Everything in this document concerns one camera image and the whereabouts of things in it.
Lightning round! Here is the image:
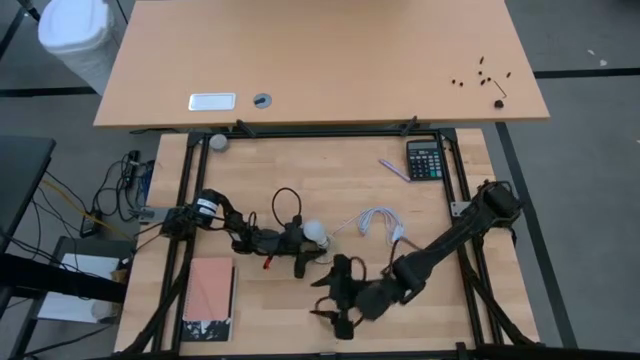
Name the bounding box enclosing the white lamp power cord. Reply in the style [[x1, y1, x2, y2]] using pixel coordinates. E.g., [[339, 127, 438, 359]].
[[329, 206, 407, 247]]

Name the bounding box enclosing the lilac pen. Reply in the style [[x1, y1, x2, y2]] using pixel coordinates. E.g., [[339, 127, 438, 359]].
[[378, 158, 412, 182]]

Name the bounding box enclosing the yellow floor cable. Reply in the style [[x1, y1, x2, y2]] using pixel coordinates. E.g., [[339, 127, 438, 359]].
[[42, 178, 134, 241]]

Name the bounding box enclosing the black power adapter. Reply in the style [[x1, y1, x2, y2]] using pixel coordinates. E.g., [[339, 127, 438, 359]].
[[78, 212, 102, 239]]

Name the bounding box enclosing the black desk calculator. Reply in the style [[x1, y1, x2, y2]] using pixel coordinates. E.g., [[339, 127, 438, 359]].
[[405, 139, 446, 182]]

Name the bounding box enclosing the white lidded trash bin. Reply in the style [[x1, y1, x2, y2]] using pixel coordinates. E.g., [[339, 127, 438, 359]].
[[37, 0, 124, 96]]

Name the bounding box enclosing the pink spiral notebook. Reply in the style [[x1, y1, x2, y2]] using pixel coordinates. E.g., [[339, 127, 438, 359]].
[[180, 256, 238, 344]]

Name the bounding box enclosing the black side table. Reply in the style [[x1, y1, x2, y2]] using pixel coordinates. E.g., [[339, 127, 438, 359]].
[[0, 136, 129, 306]]

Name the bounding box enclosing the tan wooden desk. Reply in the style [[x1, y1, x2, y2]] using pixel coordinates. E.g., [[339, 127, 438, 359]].
[[93, 0, 551, 132]]

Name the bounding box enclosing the white floor box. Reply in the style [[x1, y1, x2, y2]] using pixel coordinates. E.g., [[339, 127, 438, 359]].
[[37, 252, 126, 324]]

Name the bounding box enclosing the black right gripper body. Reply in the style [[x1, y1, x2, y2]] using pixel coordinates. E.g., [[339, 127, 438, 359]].
[[332, 253, 401, 342]]

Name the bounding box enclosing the white light bulb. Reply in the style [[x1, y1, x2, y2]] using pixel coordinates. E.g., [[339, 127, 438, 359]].
[[302, 218, 332, 250]]

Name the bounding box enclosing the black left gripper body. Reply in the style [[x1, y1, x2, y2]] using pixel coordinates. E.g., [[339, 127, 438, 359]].
[[249, 214, 309, 279]]

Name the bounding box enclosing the black looped gripper cable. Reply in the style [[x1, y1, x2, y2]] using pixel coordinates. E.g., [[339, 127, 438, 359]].
[[271, 187, 304, 229]]

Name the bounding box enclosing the black floor cable bundle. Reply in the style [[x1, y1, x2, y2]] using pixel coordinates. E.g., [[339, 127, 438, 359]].
[[89, 149, 156, 224]]

